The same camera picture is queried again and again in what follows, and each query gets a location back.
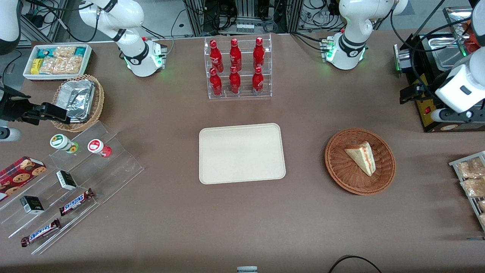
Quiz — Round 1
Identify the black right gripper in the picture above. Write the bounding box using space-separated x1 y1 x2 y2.
0 86 71 126

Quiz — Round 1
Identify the triangular sandwich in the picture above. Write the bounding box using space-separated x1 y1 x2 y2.
344 141 376 177

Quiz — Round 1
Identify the light tan wicker basket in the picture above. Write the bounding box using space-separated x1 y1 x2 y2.
52 74 105 133

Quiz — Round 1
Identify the brown round wicker basket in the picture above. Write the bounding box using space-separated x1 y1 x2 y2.
325 128 396 196

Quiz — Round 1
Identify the cream plastic serving tray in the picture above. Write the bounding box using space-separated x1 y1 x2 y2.
199 123 286 185

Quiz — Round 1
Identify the black steel countertop appliance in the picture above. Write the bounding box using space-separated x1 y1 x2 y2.
393 6 485 133

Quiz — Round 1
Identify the aluminium foil container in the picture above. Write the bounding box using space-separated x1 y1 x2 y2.
56 79 96 124

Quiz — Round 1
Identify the green lid white cup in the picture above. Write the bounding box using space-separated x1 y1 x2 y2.
50 134 80 154

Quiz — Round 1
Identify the clear bag of nuts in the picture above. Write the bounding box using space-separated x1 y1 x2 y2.
39 56 83 75
53 46 77 58

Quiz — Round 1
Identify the red lid white cup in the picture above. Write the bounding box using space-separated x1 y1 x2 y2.
88 139 113 158

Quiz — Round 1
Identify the white rectangular snack bin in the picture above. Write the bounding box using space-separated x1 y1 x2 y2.
22 44 93 81

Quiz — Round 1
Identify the small black carton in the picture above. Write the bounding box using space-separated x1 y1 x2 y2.
56 170 78 191
19 195 45 215

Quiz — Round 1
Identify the red cookie box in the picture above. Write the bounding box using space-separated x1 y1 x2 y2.
0 156 48 202

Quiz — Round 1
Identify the clear acrylic stepped stand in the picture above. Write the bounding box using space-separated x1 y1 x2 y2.
0 121 145 256

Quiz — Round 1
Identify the Snickers chocolate bar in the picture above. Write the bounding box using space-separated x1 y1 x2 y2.
59 188 95 217
20 218 61 248

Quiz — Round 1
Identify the red cola bottle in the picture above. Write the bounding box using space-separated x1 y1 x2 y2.
252 66 264 96
209 39 224 72
229 38 243 72
253 36 266 71
229 66 242 95
209 67 223 96

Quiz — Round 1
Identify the clear acrylic bottle rack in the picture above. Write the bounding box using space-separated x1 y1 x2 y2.
204 33 273 100

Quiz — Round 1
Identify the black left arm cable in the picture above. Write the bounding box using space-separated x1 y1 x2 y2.
390 0 461 100

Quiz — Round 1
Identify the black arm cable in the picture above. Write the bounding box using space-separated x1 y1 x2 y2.
22 0 100 43
390 0 461 100

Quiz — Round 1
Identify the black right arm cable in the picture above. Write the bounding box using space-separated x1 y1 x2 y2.
22 0 100 43

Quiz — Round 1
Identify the grey wire rack tray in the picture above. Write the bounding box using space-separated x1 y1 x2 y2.
449 151 485 232

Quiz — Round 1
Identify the aluminium profile frame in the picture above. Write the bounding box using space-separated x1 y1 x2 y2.
184 0 304 37

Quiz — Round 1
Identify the black looped cable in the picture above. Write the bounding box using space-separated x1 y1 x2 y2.
327 255 383 273

